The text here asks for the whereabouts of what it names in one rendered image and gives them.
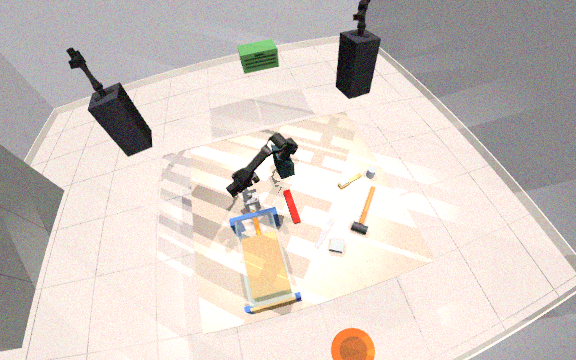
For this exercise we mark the hammer with wooden handle and black head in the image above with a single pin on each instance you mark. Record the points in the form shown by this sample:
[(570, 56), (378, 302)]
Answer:
[(360, 227)]

